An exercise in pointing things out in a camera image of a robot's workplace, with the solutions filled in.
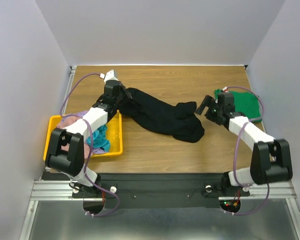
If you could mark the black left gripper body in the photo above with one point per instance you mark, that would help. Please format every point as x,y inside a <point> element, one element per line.
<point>117,100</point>

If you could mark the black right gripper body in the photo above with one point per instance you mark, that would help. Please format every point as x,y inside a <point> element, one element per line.
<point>209,110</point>

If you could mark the black t shirt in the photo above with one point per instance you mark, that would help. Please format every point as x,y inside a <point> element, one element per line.
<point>178,121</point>

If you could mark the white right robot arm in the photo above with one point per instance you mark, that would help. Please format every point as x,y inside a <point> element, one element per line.
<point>271,157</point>

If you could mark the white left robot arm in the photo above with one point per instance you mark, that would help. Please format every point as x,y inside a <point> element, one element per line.
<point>65,149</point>

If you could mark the green folded t shirt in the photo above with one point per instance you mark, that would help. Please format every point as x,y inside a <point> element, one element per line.
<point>248,104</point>

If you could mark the lavender t shirt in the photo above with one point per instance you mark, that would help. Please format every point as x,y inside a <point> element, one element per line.
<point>77,114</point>

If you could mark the yellow plastic bin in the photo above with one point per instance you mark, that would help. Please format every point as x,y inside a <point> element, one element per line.
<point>114,134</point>

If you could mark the teal t shirt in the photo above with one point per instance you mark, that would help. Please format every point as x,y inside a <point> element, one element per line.
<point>99,142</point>

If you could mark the pink t shirt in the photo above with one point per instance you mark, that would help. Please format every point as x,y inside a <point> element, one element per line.
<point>66,121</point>

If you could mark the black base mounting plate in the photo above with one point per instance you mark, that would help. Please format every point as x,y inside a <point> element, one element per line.
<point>156,191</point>

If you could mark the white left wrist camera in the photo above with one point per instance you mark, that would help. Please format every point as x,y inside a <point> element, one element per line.
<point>110,75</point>

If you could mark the aluminium frame rail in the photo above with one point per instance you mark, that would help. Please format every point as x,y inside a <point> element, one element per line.
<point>59,190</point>

